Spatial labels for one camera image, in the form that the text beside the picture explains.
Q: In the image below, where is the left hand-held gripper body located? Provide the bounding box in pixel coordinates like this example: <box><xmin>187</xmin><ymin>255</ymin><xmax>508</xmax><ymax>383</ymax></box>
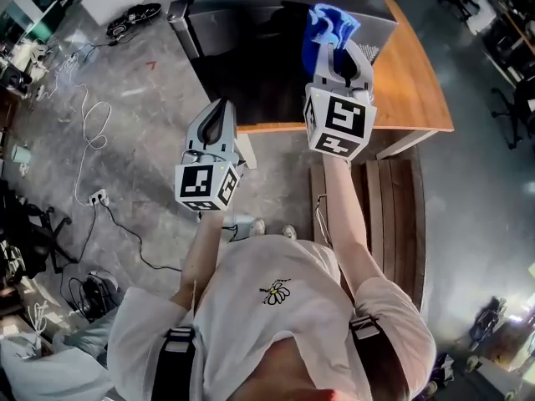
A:
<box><xmin>174</xmin><ymin>137</ymin><xmax>248</xmax><ymax>213</ymax></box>

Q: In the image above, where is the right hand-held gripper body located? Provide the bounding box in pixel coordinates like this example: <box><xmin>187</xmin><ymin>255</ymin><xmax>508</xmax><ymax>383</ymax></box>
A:
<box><xmin>303</xmin><ymin>72</ymin><xmax>378</xmax><ymax>161</ymax></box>

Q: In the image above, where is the blue cloth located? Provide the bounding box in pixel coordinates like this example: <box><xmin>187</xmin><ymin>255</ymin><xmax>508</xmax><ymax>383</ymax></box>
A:
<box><xmin>301</xmin><ymin>3</ymin><xmax>362</xmax><ymax>78</ymax></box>

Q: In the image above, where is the black mini fridge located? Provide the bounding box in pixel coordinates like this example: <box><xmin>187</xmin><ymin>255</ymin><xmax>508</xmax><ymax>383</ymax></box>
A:
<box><xmin>166</xmin><ymin>0</ymin><xmax>399</xmax><ymax>127</ymax></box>

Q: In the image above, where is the person's right forearm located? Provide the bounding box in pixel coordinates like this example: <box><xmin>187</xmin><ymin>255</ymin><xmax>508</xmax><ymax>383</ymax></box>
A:
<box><xmin>323</xmin><ymin>155</ymin><xmax>386</xmax><ymax>305</ymax></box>

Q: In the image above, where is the person's left forearm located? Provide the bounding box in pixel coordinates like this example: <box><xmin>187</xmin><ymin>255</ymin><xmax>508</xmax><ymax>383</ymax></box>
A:
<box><xmin>170</xmin><ymin>211</ymin><xmax>226</xmax><ymax>311</ymax></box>

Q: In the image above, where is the dark wooden bench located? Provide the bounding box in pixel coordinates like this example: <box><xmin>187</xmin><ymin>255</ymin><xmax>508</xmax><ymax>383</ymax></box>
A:
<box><xmin>308</xmin><ymin>145</ymin><xmax>428</xmax><ymax>315</ymax></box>

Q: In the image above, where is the person's white t-shirt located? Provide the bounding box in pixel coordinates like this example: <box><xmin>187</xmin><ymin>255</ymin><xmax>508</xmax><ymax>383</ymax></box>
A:
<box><xmin>105</xmin><ymin>235</ymin><xmax>438</xmax><ymax>401</ymax></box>

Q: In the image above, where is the pale green cup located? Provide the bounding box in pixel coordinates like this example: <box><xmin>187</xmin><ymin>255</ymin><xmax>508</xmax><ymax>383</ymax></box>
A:
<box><xmin>11</xmin><ymin>143</ymin><xmax>33</xmax><ymax>167</ymax></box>

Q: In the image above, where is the grey cushion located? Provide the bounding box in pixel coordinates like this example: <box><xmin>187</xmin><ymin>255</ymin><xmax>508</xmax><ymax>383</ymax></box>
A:
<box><xmin>0</xmin><ymin>331</ymin><xmax>115</xmax><ymax>401</ymax></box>

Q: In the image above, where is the wooden table with white frame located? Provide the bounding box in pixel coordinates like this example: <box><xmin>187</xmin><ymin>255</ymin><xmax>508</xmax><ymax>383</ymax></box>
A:
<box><xmin>236</xmin><ymin>0</ymin><xmax>456</xmax><ymax>170</ymax></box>

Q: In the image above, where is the black cable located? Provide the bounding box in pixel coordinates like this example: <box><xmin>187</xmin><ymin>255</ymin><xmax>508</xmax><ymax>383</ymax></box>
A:
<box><xmin>58</xmin><ymin>201</ymin><xmax>183</xmax><ymax>321</ymax></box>

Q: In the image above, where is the white cable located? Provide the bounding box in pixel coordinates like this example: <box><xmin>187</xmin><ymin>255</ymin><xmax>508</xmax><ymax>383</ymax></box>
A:
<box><xmin>39</xmin><ymin>54</ymin><xmax>113</xmax><ymax>205</ymax></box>

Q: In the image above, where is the black device with straps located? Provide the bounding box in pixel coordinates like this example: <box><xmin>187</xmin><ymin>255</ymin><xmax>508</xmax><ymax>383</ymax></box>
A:
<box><xmin>105</xmin><ymin>3</ymin><xmax>164</xmax><ymax>40</ymax></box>

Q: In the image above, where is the black bag with cables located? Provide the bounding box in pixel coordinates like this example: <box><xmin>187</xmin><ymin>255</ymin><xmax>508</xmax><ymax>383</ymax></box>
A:
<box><xmin>68</xmin><ymin>270</ymin><xmax>123</xmax><ymax>322</ymax></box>

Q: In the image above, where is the black harness strap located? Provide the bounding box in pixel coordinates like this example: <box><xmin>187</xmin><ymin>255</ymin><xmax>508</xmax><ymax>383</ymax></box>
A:
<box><xmin>348</xmin><ymin>314</ymin><xmax>414</xmax><ymax>401</ymax></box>
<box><xmin>155</xmin><ymin>326</ymin><xmax>198</xmax><ymax>401</ymax></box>

